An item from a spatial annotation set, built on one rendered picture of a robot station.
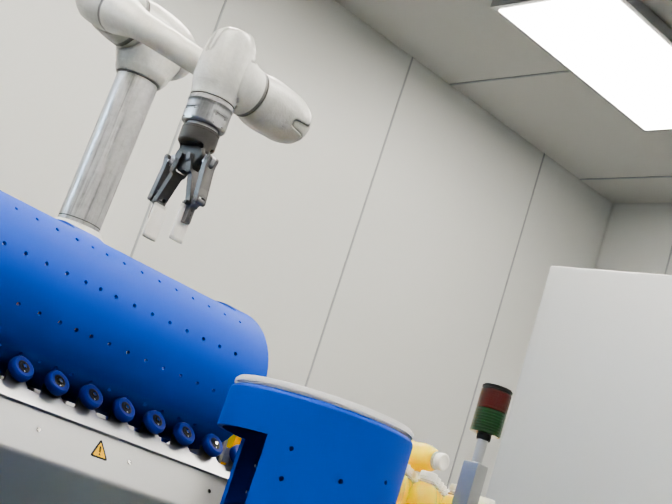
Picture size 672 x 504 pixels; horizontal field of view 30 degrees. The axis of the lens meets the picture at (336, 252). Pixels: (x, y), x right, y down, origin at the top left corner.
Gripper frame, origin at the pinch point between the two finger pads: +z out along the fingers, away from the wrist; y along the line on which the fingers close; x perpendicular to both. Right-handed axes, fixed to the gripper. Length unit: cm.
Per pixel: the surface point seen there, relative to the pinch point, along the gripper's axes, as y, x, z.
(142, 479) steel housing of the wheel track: 13.2, 3.9, 45.9
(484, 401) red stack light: 36, 62, 10
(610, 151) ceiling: -183, 401, -209
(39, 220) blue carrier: 9.8, -31.8, 12.3
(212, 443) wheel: 10.9, 18.8, 35.4
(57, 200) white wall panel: -256, 134, -58
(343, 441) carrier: 70, -12, 34
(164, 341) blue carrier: 14.2, -2.5, 22.4
